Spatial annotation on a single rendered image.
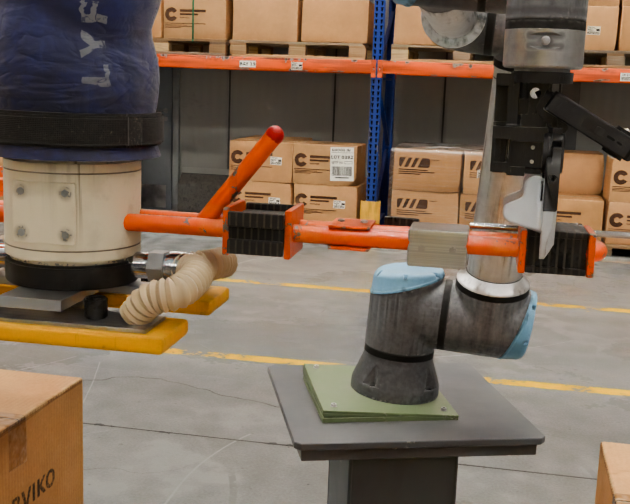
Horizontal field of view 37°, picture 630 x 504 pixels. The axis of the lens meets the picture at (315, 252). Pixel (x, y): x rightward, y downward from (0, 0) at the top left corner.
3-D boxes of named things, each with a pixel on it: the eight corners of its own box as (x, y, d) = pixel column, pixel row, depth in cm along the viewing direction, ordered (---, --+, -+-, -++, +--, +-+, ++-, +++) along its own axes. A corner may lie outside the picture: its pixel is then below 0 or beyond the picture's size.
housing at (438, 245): (405, 266, 112) (408, 228, 111) (410, 256, 118) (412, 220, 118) (466, 270, 111) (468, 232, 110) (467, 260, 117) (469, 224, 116)
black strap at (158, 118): (-59, 142, 111) (-61, 107, 110) (33, 132, 134) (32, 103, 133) (125, 152, 107) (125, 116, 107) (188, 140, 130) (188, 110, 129)
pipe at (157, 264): (-104, 298, 114) (-105, 251, 113) (0, 260, 138) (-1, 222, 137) (168, 321, 109) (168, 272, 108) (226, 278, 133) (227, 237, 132)
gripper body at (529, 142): (490, 171, 116) (497, 71, 114) (563, 175, 114) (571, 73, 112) (489, 177, 108) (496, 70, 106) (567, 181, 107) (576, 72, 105)
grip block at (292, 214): (219, 256, 114) (220, 207, 113) (240, 243, 124) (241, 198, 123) (288, 261, 113) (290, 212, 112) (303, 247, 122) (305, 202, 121)
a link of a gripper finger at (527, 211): (499, 256, 109) (504, 179, 111) (552, 260, 108) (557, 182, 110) (499, 250, 106) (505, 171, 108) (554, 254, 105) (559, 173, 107)
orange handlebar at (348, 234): (-130, 219, 124) (-131, 192, 123) (-11, 194, 153) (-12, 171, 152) (608, 271, 108) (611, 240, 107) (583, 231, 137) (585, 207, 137)
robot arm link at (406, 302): (369, 330, 213) (378, 253, 209) (445, 341, 210) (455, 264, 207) (359, 349, 198) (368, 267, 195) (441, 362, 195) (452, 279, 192)
